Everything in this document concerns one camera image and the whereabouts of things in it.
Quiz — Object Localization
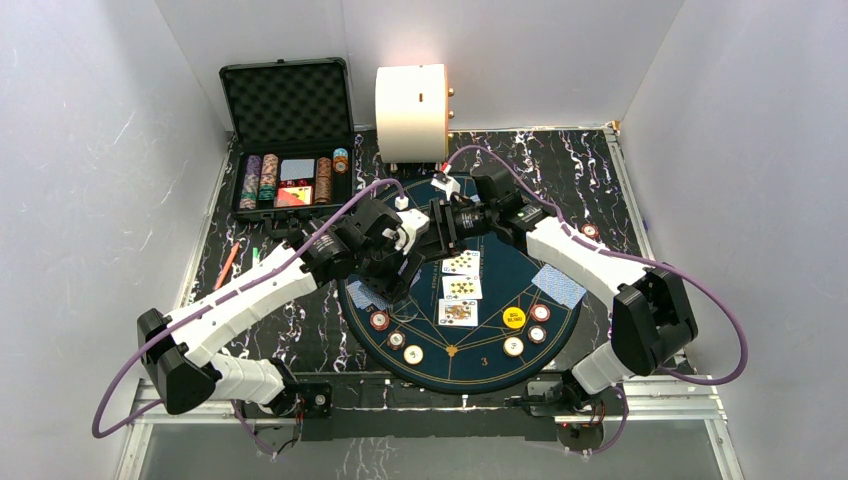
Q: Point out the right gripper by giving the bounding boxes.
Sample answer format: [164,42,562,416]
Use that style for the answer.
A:
[412,197,498,263]

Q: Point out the nine of clubs card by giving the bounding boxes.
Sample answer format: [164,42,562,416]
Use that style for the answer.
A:
[441,250,481,276]

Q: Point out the dealt card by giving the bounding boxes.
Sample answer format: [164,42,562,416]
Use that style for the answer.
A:
[346,281,385,310]
[532,270,587,309]

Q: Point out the eight of spades card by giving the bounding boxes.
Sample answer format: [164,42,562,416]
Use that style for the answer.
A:
[442,275,483,300]

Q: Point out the red chips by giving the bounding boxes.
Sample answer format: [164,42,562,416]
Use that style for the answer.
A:
[529,303,551,323]
[369,311,390,331]

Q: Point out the clear dealer button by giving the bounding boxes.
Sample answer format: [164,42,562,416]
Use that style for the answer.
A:
[390,299,420,323]

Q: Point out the queen of spades card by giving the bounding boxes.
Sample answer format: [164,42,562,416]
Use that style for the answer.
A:
[437,299,479,327]

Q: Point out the brown chips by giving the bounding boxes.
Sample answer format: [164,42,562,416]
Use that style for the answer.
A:
[386,330,406,351]
[527,325,547,344]

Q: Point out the yellow big blind button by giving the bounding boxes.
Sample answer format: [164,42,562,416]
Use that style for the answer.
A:
[502,306,527,330]

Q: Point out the yellow chips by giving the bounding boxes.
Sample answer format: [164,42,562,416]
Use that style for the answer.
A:
[503,336,525,358]
[403,345,424,365]

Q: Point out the red poker chip stack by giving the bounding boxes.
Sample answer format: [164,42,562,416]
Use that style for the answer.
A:
[581,224,600,239]

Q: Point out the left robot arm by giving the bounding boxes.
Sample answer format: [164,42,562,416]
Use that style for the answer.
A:
[137,199,430,416]

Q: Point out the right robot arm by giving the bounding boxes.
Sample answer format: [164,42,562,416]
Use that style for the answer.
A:
[431,168,698,414]

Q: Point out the brown chip row in case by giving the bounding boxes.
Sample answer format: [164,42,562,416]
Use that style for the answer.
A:
[314,157,332,204]

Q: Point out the red card box in case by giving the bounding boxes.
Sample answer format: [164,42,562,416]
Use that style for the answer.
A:
[274,185,313,208]

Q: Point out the orange blue chip stack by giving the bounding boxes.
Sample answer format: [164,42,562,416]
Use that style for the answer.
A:
[332,147,350,174]

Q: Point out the card deck in case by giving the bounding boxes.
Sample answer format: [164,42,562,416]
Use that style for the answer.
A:
[279,158,316,182]

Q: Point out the round blue poker mat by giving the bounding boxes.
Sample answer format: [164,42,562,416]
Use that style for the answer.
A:
[338,234,583,394]

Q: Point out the pink green chip row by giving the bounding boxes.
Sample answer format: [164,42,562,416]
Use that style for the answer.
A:
[257,153,279,201]

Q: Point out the white cylindrical device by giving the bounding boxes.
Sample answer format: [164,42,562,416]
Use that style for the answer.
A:
[374,64,450,164]

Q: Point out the purple chip row in case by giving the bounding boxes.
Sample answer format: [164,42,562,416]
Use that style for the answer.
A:
[239,155,262,210]

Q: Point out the orange pen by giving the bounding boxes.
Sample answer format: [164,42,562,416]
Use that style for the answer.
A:
[213,242,241,290]

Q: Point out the black chip carrying case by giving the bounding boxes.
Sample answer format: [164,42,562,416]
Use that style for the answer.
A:
[219,57,356,240]

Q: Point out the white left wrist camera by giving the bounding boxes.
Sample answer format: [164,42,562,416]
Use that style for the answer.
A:
[395,196,430,255]

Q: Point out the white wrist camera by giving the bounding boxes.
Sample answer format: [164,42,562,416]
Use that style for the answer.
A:
[395,196,430,255]
[430,170,461,201]

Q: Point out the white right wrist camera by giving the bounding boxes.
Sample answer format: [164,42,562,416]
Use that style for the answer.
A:
[430,170,461,201]

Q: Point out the aluminium frame rail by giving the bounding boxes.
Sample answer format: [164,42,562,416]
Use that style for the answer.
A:
[599,125,745,480]

